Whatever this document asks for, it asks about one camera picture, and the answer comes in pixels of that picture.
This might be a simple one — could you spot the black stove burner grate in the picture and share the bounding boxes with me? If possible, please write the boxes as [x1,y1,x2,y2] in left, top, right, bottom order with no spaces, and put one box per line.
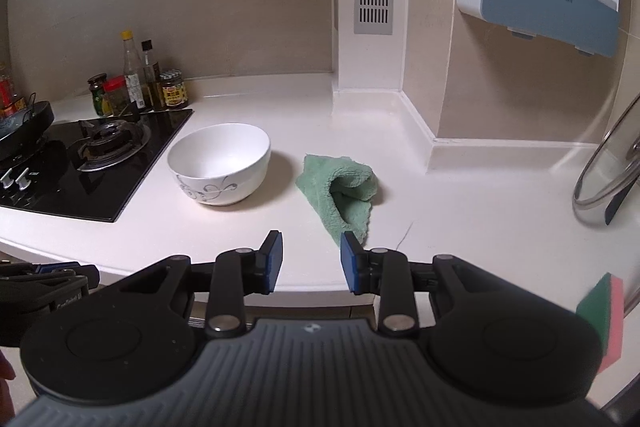
[67,118,152,172]

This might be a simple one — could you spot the green and pink sponge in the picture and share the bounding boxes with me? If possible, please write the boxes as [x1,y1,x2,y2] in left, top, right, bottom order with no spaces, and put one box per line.
[575,272,626,374]

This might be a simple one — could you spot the glass pot lid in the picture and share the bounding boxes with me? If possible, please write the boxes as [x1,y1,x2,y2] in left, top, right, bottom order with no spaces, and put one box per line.
[572,94,640,226]

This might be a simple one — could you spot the black glass gas stove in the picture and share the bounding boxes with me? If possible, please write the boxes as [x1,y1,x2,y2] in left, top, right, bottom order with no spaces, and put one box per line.
[0,107,195,224]

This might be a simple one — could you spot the person's left hand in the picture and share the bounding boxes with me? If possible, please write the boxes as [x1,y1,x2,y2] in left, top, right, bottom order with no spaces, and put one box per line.
[0,349,17,414]

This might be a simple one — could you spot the dark oil bottle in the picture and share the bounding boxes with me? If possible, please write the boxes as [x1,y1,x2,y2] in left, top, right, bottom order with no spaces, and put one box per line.
[141,39,163,110]

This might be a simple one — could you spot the red sauce bottle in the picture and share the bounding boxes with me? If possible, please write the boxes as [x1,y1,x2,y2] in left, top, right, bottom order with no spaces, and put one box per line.
[0,64,26,118]

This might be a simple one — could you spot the red lid jar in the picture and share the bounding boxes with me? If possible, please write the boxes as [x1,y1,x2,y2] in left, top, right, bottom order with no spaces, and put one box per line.
[103,76,132,116]

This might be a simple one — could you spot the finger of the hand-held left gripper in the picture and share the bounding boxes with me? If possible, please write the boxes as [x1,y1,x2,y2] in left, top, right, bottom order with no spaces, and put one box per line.
[0,264,101,295]
[32,260,86,275]

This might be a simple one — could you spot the green and grey cloth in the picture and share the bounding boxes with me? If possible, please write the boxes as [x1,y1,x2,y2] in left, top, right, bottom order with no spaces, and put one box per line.
[295,153,378,245]

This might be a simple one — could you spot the black lid green jar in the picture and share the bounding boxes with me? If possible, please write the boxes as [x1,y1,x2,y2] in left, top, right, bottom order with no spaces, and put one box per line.
[87,73,112,116]

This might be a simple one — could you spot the clear bottle yellow cap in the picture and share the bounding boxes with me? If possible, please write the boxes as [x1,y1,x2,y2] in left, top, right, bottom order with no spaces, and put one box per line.
[120,30,146,112]

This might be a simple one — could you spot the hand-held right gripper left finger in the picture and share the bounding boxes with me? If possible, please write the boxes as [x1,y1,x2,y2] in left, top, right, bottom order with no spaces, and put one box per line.
[120,229,285,338]

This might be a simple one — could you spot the white floral bowl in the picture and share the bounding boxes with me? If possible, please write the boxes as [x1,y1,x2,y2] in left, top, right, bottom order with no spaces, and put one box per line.
[166,123,272,206]

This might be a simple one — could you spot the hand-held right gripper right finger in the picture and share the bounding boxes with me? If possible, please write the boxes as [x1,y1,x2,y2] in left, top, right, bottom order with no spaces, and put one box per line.
[340,231,506,338]

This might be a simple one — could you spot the black frying pan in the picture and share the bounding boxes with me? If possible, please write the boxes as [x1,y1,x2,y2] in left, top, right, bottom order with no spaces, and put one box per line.
[0,99,56,162]

